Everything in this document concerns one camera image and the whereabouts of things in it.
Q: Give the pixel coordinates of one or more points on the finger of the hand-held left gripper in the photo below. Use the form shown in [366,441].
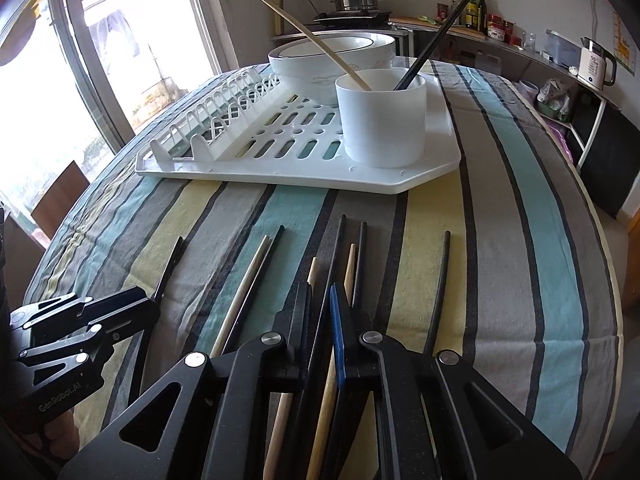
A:
[75,350]
[125,307]

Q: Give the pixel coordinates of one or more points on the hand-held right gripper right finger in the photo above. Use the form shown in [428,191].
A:
[337,335]

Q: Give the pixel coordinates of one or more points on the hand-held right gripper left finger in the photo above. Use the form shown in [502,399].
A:
[300,320]

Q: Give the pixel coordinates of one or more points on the wooden chopstick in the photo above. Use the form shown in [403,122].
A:
[245,290]
[312,272]
[320,42]
[350,265]

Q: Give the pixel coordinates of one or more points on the white utensil cup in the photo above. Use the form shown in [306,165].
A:
[380,125]

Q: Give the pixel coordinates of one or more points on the person's left hand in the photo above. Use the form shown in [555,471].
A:
[60,435]

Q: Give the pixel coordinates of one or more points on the white plastic dish rack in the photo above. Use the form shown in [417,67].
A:
[280,170]

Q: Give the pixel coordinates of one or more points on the striped tablecloth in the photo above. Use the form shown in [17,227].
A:
[500,260]

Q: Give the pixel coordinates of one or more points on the white bowl with black rim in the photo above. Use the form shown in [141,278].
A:
[300,77]
[325,47]

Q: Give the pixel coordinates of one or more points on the sliding glass door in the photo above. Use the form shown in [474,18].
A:
[130,35]

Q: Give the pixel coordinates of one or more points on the black gas stove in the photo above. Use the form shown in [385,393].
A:
[352,19]

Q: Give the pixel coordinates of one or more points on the plastic bag with greens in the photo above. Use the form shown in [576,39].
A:
[555,100]

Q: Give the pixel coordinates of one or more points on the small red jar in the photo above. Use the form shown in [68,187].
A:
[442,12]

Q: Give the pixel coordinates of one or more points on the red lidded jar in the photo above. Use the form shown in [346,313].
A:
[508,31]
[495,27]

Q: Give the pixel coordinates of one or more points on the clear seasoning bottle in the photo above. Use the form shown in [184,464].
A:
[455,9]

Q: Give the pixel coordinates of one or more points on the clear plastic storage box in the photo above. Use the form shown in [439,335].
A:
[562,50]

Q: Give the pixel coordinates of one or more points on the white electric kettle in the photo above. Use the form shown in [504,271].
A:
[592,65]

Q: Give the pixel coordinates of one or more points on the black panel white frame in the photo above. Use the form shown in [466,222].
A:
[610,160]

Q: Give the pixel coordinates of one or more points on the giraffe wall poster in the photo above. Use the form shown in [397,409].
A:
[622,35]

